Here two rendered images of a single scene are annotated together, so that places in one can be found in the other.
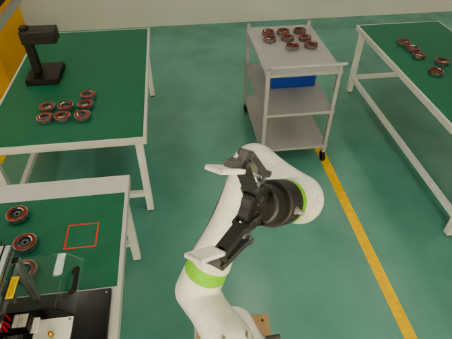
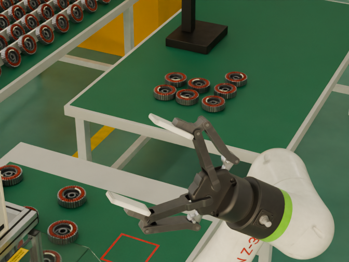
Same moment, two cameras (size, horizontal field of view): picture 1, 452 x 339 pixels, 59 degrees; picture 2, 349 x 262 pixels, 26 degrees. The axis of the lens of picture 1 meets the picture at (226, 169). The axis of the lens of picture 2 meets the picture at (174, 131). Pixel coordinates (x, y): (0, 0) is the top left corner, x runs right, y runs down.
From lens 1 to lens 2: 67 cm
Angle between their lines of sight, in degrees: 28
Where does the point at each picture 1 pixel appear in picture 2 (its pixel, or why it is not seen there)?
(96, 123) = (226, 119)
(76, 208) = not seen: hidden behind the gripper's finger
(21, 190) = (91, 171)
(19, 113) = (139, 77)
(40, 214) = (97, 207)
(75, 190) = (153, 194)
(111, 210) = (183, 237)
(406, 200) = not seen: outside the picture
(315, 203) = (307, 232)
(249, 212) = (197, 190)
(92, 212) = not seen: hidden behind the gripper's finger
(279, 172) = (287, 185)
